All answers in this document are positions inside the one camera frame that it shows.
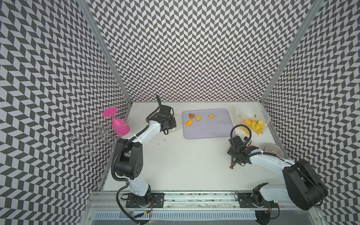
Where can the pink plastic wine glass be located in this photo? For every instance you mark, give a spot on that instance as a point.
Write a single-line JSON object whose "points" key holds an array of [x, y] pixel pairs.
{"points": [[118, 123]]}

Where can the chrome wire glass rack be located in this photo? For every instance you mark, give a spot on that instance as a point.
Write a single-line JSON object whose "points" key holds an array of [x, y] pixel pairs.
{"points": [[89, 142]]}

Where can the orange fish shaped cookie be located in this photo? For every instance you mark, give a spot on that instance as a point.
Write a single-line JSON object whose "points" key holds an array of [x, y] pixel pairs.
{"points": [[189, 123]]}

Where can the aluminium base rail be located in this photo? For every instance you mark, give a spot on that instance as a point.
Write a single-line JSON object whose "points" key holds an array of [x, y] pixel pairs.
{"points": [[195, 208]]}

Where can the lavender plastic tray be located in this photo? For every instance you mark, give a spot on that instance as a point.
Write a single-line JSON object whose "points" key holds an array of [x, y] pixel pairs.
{"points": [[219, 126]]}

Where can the duck print resealable bag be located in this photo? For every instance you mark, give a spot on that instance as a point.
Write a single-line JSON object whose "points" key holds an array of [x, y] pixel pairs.
{"points": [[259, 124]]}

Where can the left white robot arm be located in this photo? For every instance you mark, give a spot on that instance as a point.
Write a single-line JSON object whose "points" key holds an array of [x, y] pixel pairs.
{"points": [[127, 162]]}

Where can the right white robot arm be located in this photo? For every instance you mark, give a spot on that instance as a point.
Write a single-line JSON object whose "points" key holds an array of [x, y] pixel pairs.
{"points": [[300, 184]]}

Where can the red metal tongs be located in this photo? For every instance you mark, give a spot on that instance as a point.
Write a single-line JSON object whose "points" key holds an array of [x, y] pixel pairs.
{"points": [[232, 163]]}

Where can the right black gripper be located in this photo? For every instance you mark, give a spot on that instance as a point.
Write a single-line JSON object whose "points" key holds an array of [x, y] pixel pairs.
{"points": [[230, 152]]}

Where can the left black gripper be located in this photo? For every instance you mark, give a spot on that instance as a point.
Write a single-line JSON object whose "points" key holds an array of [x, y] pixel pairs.
{"points": [[173, 124]]}

